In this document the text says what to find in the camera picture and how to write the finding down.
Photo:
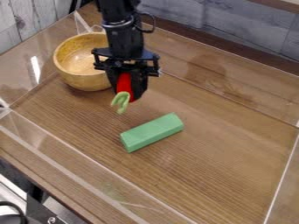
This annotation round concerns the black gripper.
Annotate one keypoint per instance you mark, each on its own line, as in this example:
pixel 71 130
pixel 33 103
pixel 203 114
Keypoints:
pixel 125 54

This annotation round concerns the red toy fruit green stem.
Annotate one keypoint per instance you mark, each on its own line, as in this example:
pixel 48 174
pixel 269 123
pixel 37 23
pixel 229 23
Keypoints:
pixel 124 93

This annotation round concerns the wooden bowl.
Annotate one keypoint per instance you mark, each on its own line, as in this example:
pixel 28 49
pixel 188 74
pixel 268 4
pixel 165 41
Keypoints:
pixel 73 61

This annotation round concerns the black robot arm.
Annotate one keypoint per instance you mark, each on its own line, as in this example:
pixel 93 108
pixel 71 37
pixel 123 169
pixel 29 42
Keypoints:
pixel 116 9

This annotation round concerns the green rectangular block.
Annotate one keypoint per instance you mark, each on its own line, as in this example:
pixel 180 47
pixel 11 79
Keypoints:
pixel 151 132

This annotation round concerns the clear acrylic enclosure walls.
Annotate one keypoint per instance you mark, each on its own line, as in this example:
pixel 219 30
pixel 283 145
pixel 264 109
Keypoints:
pixel 225 171

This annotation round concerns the black metal table bracket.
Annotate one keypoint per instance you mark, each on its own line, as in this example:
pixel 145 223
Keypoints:
pixel 37 213

